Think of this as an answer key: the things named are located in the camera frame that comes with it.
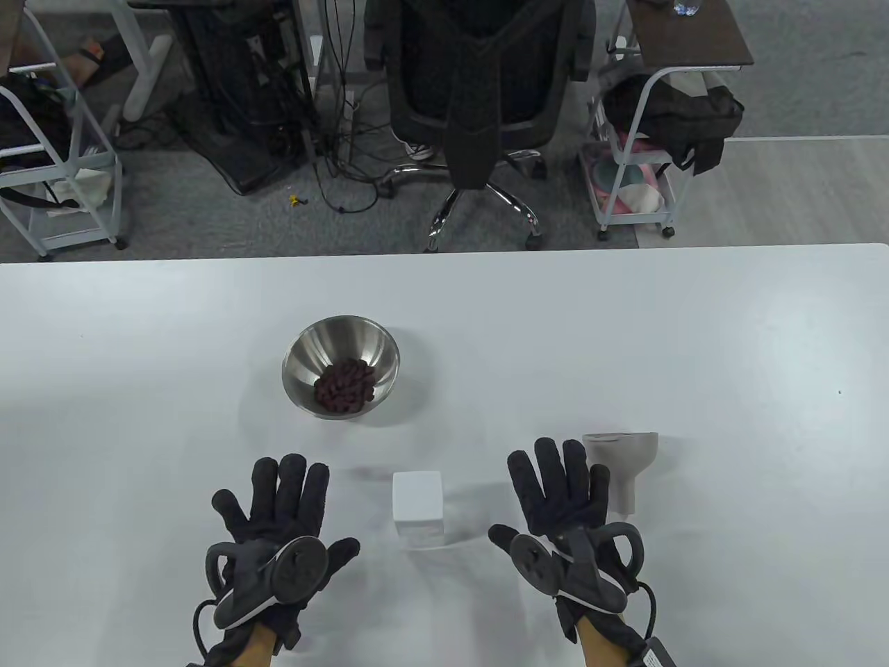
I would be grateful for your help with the person's left hand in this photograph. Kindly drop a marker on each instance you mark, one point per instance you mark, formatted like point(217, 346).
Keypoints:
point(278, 507)

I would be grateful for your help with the person's right hand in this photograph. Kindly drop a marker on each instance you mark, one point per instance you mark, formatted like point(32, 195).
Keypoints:
point(555, 500)

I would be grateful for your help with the beige funnel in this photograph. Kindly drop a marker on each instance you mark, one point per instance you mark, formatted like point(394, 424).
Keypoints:
point(621, 462)

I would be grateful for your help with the white square jar lid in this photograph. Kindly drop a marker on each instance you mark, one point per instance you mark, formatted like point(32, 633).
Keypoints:
point(418, 495)

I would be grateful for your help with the clear square coffee jar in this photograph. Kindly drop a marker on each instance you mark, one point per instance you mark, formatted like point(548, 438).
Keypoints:
point(420, 535)

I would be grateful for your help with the stainless steel bowl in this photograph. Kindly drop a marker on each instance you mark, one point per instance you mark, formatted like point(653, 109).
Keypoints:
point(326, 340)

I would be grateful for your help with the person's left forearm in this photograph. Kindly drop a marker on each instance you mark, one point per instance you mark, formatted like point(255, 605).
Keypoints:
point(255, 646)

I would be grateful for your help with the person's right forearm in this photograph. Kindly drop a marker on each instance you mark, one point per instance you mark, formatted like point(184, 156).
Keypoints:
point(597, 643)

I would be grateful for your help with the black round tracker controller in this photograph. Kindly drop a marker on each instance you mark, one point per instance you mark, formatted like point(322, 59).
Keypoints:
point(298, 566)
point(535, 559)

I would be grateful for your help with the black wrist sensor pack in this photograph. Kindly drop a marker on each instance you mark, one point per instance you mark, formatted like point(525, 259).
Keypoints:
point(656, 656)

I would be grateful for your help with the white rolling cart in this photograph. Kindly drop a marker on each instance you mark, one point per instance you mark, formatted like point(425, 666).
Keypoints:
point(639, 219)
point(117, 208)

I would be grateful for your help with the pink and teal cloth bag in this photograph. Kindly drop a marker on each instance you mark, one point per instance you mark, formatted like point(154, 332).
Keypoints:
point(625, 187)

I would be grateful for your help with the white cloth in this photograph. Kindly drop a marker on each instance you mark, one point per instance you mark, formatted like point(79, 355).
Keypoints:
point(83, 187)

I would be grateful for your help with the black backpack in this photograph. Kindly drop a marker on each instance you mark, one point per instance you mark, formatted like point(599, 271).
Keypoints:
point(680, 118)

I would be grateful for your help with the black computer stand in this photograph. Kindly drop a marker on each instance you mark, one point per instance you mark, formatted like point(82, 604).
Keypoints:
point(229, 83)

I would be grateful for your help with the white desk leg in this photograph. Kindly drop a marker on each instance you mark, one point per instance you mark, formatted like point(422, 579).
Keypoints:
point(142, 83)

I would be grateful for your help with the black office chair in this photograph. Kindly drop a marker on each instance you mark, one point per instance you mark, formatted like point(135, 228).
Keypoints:
point(583, 55)

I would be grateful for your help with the black bag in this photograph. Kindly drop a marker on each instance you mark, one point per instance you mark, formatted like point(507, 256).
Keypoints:
point(28, 125)

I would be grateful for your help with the brown side table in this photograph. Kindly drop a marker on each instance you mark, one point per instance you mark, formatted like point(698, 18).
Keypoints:
point(687, 38)

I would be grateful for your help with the clear water bottle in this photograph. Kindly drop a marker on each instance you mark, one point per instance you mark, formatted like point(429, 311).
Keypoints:
point(684, 7)

